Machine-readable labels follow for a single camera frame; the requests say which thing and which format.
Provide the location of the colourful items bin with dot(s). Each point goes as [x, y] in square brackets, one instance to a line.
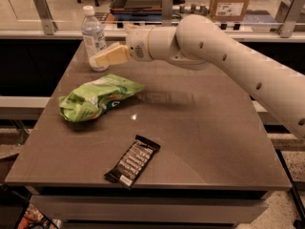
[32, 218]

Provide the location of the grey metal post centre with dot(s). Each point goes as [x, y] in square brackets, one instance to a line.
[167, 11]

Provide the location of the clear blue plastic bottle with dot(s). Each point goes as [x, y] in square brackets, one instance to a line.
[93, 37]

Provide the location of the open grey crate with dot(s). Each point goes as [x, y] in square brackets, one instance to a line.
[136, 6]

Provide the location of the cardboard box with label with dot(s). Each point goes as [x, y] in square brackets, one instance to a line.
[228, 10]

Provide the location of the grey metal post right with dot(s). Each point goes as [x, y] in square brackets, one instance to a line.
[291, 17]

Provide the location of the black candy bar wrapper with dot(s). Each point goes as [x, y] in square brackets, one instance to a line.
[131, 165]

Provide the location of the grey metal post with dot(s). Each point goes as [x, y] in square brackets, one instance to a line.
[291, 17]
[167, 11]
[48, 24]

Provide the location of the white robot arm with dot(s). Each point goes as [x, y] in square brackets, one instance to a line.
[197, 40]

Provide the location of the grey metal post left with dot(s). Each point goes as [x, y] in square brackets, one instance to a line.
[48, 24]

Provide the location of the green snack bag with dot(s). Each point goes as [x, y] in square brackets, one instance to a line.
[94, 98]

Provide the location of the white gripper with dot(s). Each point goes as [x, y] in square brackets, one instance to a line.
[137, 45]

